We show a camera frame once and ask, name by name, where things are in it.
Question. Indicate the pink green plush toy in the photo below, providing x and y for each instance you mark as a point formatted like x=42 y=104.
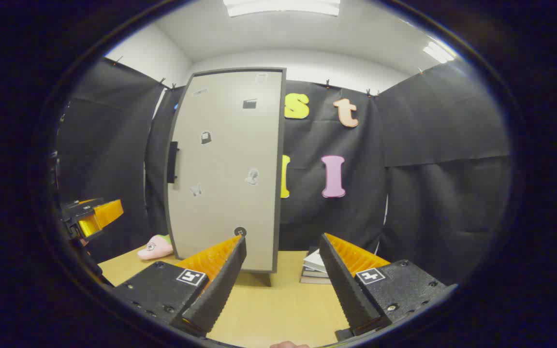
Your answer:
x=155 y=249

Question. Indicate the white cover book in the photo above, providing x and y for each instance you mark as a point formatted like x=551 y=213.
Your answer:
x=315 y=261

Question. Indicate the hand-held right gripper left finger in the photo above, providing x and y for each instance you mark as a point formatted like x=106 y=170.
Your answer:
x=220 y=290

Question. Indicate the grey cabinet door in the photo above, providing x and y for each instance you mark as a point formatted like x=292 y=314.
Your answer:
x=230 y=159

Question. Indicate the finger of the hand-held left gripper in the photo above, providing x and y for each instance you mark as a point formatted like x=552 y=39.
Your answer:
x=107 y=212

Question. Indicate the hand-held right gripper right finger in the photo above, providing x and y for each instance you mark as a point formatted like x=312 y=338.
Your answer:
x=346 y=290

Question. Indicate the grey book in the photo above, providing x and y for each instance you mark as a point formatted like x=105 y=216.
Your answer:
x=310 y=273
x=310 y=281

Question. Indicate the black backdrop cloth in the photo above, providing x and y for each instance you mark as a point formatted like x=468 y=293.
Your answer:
x=428 y=193

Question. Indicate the small ceiling light panel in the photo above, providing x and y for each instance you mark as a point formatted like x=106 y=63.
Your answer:
x=438 y=52

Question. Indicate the dark grey cabinet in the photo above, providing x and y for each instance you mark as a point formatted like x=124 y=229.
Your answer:
x=281 y=169

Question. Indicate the large ceiling light panel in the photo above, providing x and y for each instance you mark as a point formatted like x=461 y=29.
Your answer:
x=283 y=7

